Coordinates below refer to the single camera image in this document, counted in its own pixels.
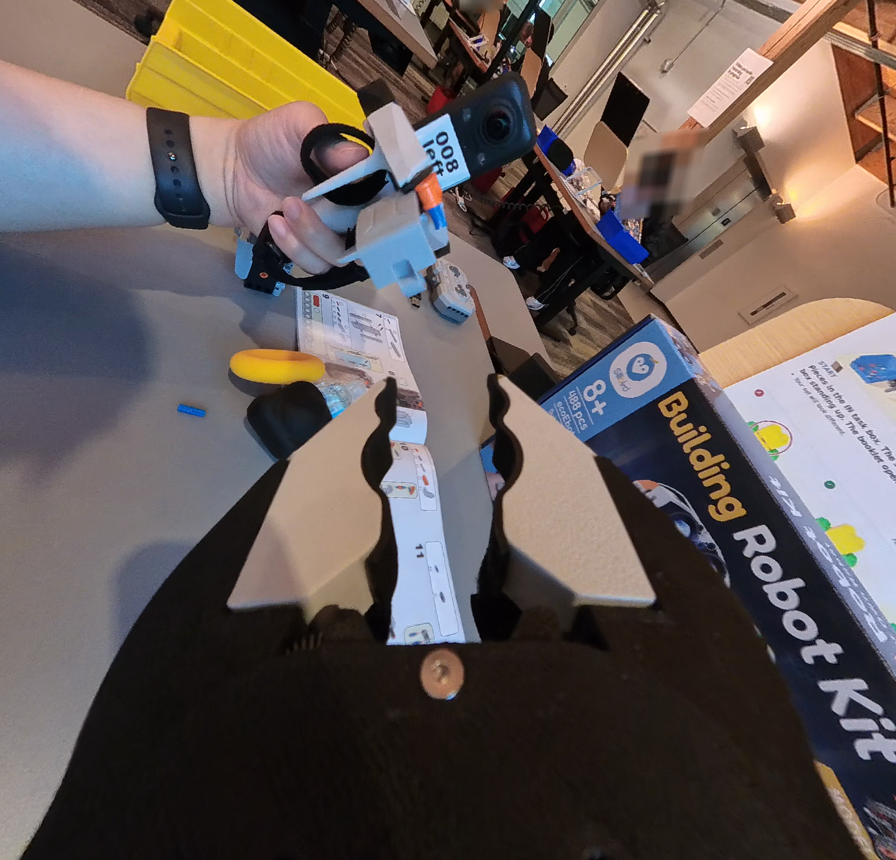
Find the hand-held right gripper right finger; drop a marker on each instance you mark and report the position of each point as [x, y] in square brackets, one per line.
[574, 524]

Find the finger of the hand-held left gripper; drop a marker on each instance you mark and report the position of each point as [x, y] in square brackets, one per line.
[399, 146]

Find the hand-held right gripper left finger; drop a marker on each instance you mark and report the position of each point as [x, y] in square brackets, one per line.
[308, 524]

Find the orange connector brick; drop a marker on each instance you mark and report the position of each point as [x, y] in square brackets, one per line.
[428, 191]

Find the small blue pin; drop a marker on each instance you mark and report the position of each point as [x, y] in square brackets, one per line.
[439, 217]
[190, 410]

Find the grey panel brick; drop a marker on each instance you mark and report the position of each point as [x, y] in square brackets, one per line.
[392, 244]

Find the person's left forearm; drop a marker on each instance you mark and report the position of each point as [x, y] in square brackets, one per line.
[70, 153]

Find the grey desk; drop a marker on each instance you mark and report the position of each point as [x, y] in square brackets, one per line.
[105, 524]

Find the person's left hand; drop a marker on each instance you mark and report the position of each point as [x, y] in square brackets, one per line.
[259, 167]

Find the blue parts bin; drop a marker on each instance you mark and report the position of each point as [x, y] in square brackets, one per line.
[623, 240]
[553, 149]

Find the black rubber tyre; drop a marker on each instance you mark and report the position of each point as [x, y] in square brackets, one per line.
[287, 419]

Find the blue robot kit box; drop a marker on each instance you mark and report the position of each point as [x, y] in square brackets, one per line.
[700, 524]

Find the clear sanitizer bottle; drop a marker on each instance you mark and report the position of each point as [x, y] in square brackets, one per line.
[343, 394]

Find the black backed sheet stand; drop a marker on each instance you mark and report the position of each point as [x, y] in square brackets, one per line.
[626, 107]

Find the black box with green light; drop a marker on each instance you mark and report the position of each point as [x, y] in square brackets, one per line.
[525, 373]

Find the grey remote control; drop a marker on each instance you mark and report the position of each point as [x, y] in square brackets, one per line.
[451, 300]

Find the black grey brick assembly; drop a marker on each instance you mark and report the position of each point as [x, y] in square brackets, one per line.
[266, 279]

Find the open instruction booklet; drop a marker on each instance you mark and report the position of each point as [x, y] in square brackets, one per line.
[350, 328]

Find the yellow parts bin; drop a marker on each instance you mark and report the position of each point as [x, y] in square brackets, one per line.
[210, 48]

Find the black wrist band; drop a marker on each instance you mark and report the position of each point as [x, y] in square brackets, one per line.
[175, 174]

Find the white instruction sheet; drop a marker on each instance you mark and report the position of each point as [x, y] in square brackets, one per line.
[805, 440]

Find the wooden sheet stand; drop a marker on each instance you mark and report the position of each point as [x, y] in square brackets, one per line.
[784, 342]

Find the white wall notice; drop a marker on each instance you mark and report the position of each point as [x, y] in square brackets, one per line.
[728, 86]

